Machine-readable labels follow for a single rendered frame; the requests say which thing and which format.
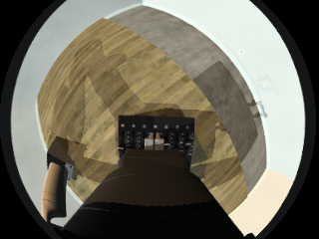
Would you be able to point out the black lighting desk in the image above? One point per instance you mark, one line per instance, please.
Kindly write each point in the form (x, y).
(177, 132)

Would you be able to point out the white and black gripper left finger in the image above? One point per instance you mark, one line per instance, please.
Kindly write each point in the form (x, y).
(149, 142)

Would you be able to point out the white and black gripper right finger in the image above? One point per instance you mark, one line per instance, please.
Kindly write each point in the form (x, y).
(159, 142)

